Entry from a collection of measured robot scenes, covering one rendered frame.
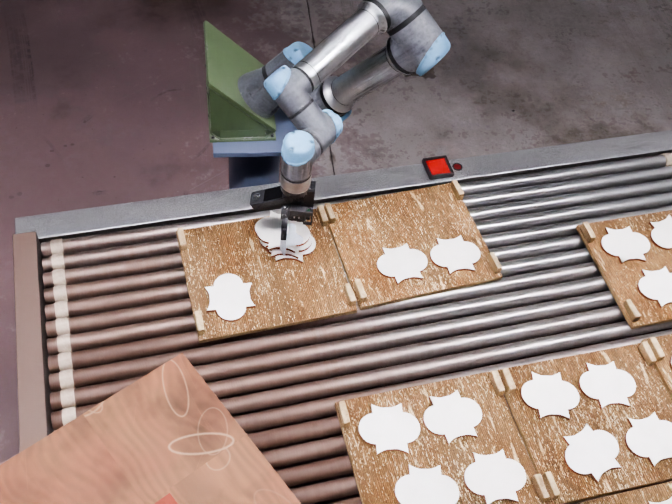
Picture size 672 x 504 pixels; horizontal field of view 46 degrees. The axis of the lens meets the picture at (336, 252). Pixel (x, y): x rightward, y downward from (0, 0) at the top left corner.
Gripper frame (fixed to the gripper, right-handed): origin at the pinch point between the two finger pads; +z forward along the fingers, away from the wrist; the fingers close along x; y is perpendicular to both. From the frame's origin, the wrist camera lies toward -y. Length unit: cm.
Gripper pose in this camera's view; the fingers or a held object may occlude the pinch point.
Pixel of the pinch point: (283, 232)
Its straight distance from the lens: 212.3
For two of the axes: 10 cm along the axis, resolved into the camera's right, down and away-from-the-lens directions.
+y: 9.9, 0.9, 0.5
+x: 0.4, -8.0, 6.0
